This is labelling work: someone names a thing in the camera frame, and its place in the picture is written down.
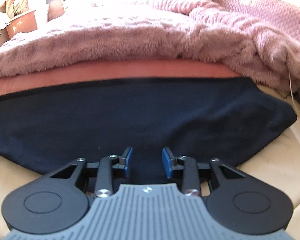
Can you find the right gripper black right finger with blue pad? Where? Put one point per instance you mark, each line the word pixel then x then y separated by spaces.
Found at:
pixel 237 200

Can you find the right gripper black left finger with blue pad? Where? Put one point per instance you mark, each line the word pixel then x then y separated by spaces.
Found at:
pixel 61 198

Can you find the dark navy pants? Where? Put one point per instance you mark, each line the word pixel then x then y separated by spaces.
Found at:
pixel 42 129

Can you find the salmon pink bed sheet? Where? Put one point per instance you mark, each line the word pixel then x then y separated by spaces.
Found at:
pixel 109 70

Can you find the brown round basin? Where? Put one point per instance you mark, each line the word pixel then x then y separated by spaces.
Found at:
pixel 22 23

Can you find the pink quilted headboard cushion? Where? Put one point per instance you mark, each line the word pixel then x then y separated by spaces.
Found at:
pixel 278 13

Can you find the pink fluffy blanket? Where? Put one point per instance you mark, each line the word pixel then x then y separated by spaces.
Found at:
pixel 199 30

